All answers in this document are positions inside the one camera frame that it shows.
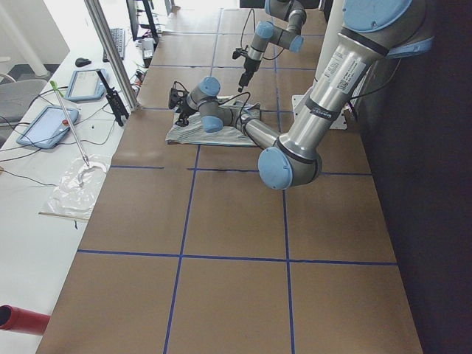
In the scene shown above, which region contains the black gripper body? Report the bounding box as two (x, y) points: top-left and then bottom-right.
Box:
(175, 96), (198, 125)
(239, 58), (260, 87)

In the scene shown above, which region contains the navy white striped polo shirt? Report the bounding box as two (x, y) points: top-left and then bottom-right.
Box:
(165, 99), (261, 147)

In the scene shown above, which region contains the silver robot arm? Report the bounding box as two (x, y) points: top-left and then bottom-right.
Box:
(168, 1), (435, 190)
(232, 1), (307, 92)

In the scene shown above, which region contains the black clamp stand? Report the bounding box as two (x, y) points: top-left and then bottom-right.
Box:
(96, 69), (129, 127)

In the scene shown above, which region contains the black keyboard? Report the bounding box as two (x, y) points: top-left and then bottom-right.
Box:
(110, 28), (126, 60)

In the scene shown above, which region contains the upper teach pendant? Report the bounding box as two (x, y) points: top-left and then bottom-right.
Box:
(64, 69), (105, 103)

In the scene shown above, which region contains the teach pendant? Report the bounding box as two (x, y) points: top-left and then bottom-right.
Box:
(64, 69), (105, 103)
(16, 105), (69, 149)

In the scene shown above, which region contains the black computer mouse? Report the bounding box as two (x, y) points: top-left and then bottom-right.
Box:
(74, 58), (91, 68)

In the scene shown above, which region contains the black monitor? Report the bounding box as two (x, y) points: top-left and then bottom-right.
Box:
(126, 0), (161, 44)

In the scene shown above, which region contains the metal reacher grabber tool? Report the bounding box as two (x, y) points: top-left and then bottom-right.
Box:
(50, 81), (95, 187)

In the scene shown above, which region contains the lower teach pendant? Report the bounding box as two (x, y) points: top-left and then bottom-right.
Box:
(16, 105), (69, 149)

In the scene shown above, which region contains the clear plastic bag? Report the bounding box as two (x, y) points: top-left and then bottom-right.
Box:
(38, 154), (111, 221)

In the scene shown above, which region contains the red fire extinguisher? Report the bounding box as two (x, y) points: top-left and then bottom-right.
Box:
(1, 305), (50, 336)

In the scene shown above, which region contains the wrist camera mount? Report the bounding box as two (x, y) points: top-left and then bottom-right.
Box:
(168, 81), (189, 110)
(232, 48), (248, 60)

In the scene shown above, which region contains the aluminium frame post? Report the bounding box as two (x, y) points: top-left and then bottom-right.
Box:
(84, 0), (139, 111)

